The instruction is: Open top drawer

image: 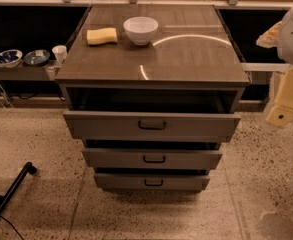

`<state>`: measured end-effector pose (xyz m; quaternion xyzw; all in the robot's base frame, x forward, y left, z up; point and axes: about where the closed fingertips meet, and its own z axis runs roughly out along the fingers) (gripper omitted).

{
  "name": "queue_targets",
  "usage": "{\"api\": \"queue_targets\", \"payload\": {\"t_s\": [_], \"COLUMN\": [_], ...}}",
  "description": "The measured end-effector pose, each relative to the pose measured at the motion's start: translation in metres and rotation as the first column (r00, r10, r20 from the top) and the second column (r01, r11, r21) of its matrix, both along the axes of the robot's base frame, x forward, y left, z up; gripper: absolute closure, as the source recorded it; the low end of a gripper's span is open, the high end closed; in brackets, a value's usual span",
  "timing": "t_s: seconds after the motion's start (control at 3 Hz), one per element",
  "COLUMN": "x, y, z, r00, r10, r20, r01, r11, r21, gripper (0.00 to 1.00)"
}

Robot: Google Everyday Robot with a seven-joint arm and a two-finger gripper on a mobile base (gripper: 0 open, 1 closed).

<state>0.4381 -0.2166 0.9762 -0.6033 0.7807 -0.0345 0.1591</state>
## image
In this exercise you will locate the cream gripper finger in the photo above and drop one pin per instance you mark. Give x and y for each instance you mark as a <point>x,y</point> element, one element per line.
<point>281,110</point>
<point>269,38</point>

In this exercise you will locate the grey top drawer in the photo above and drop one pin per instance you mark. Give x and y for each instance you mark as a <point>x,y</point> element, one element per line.
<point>143,126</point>

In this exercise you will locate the grey drawer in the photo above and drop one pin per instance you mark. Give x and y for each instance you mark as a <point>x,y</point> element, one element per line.
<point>152,158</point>
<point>152,182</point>
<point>143,126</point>

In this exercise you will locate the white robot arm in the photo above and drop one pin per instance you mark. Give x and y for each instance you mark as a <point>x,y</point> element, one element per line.
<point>280,35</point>

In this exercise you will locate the grey middle drawer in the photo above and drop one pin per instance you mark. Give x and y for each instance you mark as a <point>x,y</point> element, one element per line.
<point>152,158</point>

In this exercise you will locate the grey drawer cabinet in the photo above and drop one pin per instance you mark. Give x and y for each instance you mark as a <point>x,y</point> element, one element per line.
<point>189,66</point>

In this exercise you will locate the grey bottom drawer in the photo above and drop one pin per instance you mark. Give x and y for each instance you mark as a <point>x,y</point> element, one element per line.
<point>152,182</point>

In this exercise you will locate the white ceramic bowl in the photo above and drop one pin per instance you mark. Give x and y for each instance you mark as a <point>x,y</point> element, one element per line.
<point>140,30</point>

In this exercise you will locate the yellow sponge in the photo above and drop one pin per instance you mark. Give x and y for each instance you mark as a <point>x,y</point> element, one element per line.
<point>101,36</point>

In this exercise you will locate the white paper cup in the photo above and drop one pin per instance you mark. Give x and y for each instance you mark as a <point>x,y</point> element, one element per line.
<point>60,53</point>

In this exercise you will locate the low wooden shelf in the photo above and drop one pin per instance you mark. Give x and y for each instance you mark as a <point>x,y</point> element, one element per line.
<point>23,72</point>

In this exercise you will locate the dark blue bowl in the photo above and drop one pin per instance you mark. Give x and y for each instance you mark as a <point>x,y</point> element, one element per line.
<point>37,58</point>

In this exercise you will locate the blue patterned bowl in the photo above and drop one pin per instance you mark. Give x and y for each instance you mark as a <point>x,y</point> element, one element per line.
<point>10,58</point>

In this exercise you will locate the black stand leg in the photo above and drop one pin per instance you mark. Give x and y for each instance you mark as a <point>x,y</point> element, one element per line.
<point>28,168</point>

